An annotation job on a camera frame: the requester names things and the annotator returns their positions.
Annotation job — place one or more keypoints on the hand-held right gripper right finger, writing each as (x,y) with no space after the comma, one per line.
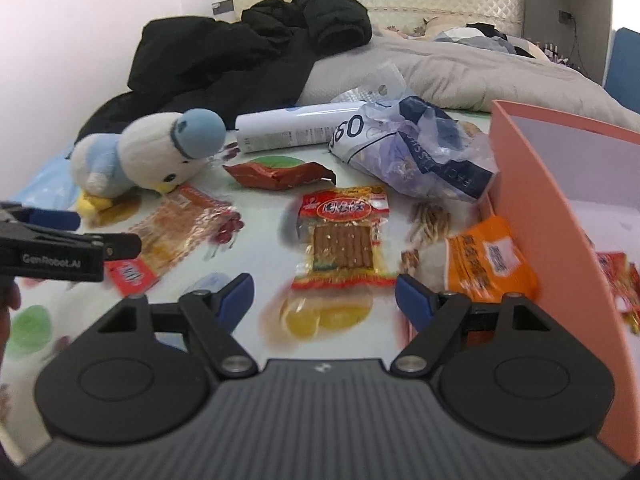
(412,300)

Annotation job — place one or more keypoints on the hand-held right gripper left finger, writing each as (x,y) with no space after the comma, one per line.
(232,300)

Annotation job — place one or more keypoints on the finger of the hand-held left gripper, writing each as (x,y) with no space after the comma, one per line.
(60,260)
(55,220)

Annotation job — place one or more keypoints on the clear red label snack packet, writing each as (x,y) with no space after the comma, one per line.
(175,230)

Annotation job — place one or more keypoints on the red label stick snack packet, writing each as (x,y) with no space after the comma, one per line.
(342,240)

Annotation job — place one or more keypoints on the pink cardboard box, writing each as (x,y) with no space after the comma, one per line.
(545,240)

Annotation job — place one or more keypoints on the person's left hand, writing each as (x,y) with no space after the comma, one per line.
(12,300)

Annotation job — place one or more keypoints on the blue bed sheet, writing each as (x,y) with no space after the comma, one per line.
(40,180)

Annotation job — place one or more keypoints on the clear brown stick snack packet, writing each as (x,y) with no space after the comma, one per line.
(430,225)

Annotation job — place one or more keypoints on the orange snack packet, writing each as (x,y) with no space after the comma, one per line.
(487,260)

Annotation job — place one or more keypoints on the blue white plush penguin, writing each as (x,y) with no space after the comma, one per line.
(150,155)

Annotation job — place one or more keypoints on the dark red snack packet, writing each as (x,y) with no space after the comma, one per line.
(280,175)

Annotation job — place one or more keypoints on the blue white plastic bag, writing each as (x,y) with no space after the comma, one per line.
(420,155)

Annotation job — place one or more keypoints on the white tube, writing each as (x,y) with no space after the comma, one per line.
(285,127)

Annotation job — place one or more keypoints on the clear plastic bag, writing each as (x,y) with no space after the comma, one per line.
(372,85)

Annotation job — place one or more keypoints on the grey blanket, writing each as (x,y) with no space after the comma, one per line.
(475,80)

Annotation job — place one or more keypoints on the black jacket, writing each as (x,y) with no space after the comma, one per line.
(215,55)

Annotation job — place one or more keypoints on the pile of clothes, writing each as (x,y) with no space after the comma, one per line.
(490,40)

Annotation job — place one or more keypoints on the blue chair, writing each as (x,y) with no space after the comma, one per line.
(625,70)

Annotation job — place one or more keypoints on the wall socket with charger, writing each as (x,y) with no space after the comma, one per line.
(566,16)

